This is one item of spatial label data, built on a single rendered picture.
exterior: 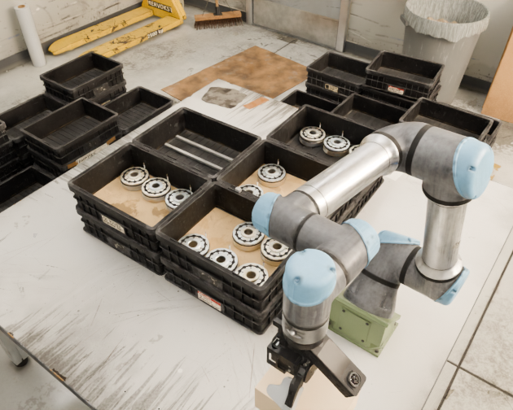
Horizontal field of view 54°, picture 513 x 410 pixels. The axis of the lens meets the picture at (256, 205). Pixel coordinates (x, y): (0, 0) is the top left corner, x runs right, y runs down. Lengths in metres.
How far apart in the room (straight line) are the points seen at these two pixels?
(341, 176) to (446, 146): 0.24
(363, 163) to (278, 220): 0.24
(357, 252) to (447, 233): 0.47
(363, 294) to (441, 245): 0.29
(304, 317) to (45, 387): 1.79
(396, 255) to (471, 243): 0.57
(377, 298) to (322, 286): 0.73
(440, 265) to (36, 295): 1.23
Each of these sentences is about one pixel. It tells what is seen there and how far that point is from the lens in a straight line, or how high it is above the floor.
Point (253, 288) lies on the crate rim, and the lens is 1.36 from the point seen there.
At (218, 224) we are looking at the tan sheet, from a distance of 1.67.
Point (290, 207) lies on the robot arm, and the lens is 0.85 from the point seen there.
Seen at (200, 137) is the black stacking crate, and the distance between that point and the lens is 2.07.
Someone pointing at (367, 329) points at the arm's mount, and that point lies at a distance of 1.48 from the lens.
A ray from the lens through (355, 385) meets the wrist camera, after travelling 0.89.
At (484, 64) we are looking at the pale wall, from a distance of 4.33.
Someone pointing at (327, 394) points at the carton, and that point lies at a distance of 0.99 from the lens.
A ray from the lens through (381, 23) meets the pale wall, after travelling 4.52.
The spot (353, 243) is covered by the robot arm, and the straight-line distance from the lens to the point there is 0.79.
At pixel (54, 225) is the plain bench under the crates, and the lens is 1.99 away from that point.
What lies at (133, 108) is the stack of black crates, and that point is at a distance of 3.19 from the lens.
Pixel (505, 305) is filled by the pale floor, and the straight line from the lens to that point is 2.76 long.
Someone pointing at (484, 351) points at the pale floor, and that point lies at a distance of 2.56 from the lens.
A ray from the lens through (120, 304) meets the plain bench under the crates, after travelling 1.67.
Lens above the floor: 2.00
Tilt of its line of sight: 42 degrees down
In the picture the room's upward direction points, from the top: straight up
